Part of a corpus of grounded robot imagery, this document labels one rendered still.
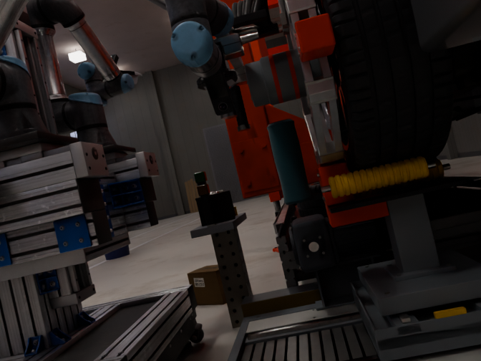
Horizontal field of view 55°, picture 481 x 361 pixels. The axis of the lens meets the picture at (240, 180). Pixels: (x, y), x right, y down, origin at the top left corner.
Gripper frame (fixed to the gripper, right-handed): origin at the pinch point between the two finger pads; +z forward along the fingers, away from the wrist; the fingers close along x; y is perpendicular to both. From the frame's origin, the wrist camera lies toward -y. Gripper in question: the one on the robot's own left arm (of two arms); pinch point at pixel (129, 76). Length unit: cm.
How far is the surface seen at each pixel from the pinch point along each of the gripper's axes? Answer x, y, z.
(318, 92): 111, 35, -94
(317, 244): 97, 79, -48
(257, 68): 91, 24, -76
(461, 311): 137, 89, -87
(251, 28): 90, 12, -75
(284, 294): 79, 101, -33
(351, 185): 115, 58, -81
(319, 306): 94, 103, -40
